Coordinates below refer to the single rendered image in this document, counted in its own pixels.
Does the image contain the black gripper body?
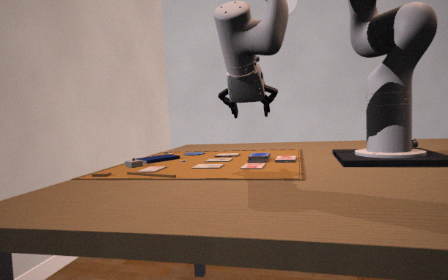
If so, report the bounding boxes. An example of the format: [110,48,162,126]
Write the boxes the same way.
[227,64,265,103]

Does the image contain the orange card cloth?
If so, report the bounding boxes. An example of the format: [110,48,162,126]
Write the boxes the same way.
[71,150,305,180]
[80,150,299,178]

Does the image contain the blue playing card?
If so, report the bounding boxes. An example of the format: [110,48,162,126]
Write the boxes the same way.
[248,152,270,158]

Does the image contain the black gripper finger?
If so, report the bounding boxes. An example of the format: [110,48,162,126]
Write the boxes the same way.
[219,88,238,118]
[260,84,278,117]

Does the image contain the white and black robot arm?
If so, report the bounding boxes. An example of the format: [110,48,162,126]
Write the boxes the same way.
[213,0,438,158]

